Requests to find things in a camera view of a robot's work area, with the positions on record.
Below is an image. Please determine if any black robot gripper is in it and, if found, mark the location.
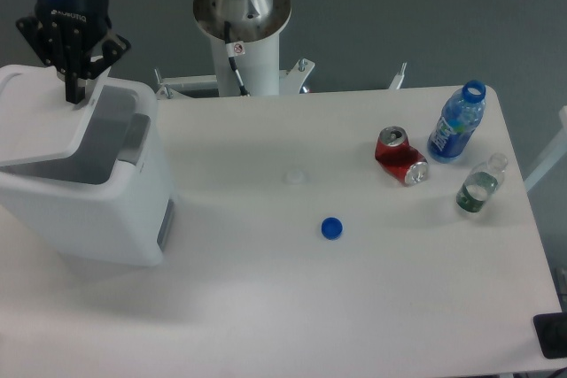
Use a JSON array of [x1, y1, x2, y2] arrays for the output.
[[16, 0, 131, 104]]

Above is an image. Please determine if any white trash can lid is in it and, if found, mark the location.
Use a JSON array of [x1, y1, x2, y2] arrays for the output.
[[1, 65, 110, 166]]

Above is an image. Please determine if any white trash can body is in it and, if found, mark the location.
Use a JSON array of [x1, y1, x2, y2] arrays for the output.
[[1, 78, 176, 266]]

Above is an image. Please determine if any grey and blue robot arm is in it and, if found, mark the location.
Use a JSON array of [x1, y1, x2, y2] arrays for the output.
[[16, 0, 291, 104]]

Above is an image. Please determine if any white bottle cap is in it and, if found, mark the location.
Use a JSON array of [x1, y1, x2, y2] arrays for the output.
[[283, 168, 307, 185]]

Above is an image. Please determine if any blue bottle cap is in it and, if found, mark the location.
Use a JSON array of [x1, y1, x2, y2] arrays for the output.
[[321, 217, 344, 241]]

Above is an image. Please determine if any crushed red soda can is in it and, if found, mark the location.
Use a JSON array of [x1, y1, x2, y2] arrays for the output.
[[375, 126, 429, 187]]

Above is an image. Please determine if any blue plastic drink bottle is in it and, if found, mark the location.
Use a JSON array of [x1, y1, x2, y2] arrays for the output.
[[427, 80, 486, 163]]

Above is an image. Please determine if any clear bottle with green label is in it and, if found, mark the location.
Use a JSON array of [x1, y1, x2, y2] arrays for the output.
[[455, 152, 509, 213]]

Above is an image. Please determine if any black device at table edge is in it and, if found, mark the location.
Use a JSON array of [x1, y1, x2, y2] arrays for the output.
[[532, 312, 566, 359]]

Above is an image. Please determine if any black cable on pedestal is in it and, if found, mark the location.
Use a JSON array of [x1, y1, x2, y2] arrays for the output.
[[223, 19, 252, 97]]

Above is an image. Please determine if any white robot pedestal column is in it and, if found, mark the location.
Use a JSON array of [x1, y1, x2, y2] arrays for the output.
[[209, 35, 280, 97]]

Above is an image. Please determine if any white metal base frame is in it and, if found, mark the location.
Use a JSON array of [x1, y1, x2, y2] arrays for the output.
[[152, 57, 408, 100]]

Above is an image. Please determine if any white post at right edge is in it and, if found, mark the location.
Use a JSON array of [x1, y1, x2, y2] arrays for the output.
[[524, 106, 566, 192]]

